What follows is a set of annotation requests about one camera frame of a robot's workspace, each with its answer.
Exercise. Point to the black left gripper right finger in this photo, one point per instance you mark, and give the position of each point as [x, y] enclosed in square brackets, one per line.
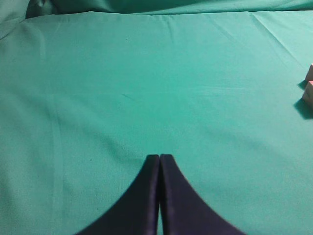
[183, 211]

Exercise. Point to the green cloth backdrop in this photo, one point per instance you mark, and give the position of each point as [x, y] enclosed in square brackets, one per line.
[13, 12]

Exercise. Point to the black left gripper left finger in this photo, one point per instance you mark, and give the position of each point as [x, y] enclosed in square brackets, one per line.
[136, 211]

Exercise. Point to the pink cube column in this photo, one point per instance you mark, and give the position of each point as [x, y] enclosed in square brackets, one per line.
[308, 94]
[309, 76]

